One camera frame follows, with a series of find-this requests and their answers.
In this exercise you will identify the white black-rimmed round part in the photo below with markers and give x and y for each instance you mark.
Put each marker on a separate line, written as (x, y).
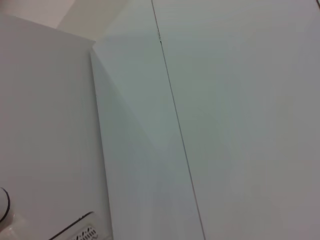
(3, 205)

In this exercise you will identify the white cabinet panel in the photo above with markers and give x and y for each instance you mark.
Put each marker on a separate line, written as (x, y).
(50, 112)

